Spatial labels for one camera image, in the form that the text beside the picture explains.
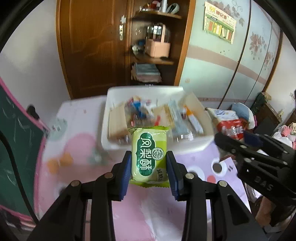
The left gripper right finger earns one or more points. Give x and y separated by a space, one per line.
212 210

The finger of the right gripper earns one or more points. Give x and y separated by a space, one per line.
269 145
242 150

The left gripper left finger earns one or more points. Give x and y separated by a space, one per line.
66 218

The red white cookie packet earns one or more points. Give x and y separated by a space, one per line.
228 123

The orange white long packet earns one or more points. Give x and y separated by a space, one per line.
194 121

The green pineapple cake packet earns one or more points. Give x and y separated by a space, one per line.
149 148

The long beige wafer packet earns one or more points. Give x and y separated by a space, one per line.
117 125

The blue foil snack packet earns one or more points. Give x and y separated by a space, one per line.
137 106

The white plastic storage bin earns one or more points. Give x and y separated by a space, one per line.
161 106

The folded towels stack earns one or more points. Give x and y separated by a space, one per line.
145 73

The pink storage basket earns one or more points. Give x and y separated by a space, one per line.
157 42

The wooden corner shelf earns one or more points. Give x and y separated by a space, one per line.
178 19

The white cylinder on shelf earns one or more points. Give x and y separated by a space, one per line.
164 5

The brown wooden door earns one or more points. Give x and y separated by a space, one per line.
92 57

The green chalkboard pink frame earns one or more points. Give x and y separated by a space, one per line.
19 179

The wall calendar poster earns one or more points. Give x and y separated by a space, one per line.
219 23

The silver door handle lock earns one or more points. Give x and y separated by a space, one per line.
122 27

